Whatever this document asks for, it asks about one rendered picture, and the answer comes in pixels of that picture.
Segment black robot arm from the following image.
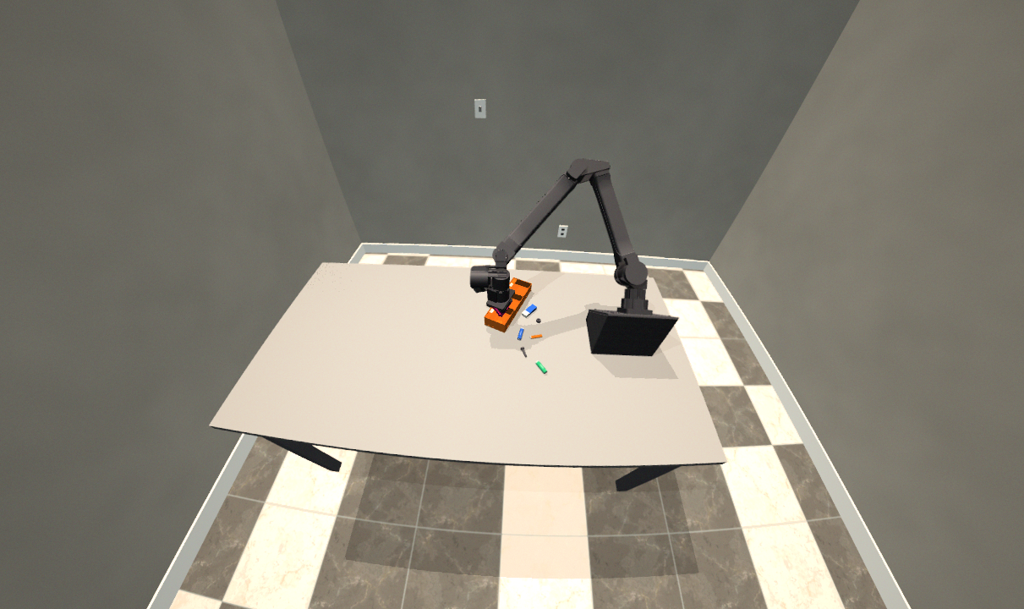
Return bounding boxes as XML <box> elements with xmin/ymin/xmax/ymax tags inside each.
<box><xmin>470</xmin><ymin>158</ymin><xmax>653</xmax><ymax>315</ymax></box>

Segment orange rack of three bins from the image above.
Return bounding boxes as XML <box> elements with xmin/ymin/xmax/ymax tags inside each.
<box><xmin>485</xmin><ymin>277</ymin><xmax>532</xmax><ymax>333</ymax></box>

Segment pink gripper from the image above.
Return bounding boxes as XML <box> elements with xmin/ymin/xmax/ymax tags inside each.
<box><xmin>486</xmin><ymin>286</ymin><xmax>515</xmax><ymax>317</ymax></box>

